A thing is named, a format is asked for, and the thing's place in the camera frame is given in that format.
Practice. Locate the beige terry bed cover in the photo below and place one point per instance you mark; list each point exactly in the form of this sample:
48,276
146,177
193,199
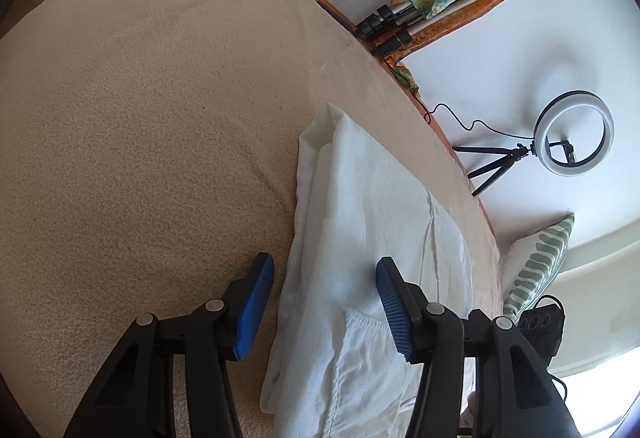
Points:
149,152

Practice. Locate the white ring light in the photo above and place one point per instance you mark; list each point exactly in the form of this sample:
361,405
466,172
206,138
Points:
573,133

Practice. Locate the white shirt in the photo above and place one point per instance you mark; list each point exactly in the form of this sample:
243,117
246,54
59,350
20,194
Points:
334,370

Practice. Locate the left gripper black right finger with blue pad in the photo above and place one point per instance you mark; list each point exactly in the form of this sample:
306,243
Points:
480,377

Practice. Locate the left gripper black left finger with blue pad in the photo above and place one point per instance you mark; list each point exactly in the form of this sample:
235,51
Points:
133,393

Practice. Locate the green striped pillow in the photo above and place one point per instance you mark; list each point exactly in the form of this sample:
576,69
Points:
532,264

